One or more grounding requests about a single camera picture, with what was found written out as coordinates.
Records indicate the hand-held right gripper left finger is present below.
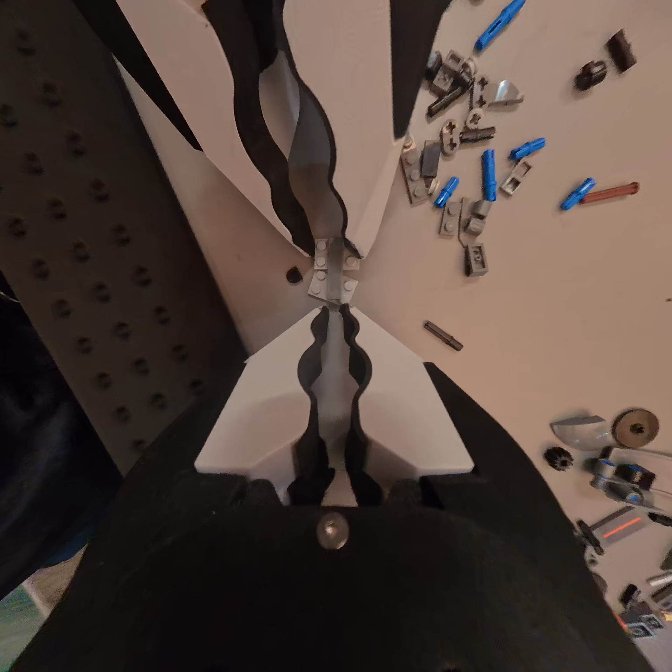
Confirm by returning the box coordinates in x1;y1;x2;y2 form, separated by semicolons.
194;307;337;507

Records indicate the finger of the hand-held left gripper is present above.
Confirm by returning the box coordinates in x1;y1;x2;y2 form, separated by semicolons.
115;0;317;258
282;0;415;259

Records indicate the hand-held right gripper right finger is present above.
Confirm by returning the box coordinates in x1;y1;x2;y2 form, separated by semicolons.
339;303;476;507

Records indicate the group of small lego connectors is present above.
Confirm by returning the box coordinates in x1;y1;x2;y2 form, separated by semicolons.
400;0;638;278

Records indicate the pile of dark lego pieces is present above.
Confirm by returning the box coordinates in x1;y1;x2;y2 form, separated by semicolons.
543;407;672;644

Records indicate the black lego axle pin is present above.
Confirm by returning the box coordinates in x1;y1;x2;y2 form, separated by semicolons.
424;321;464;351

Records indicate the brown lego axle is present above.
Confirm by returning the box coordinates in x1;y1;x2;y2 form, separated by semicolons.
580;182;640;204

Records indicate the black perforated panel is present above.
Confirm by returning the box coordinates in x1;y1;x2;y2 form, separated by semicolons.
0;0;247;473

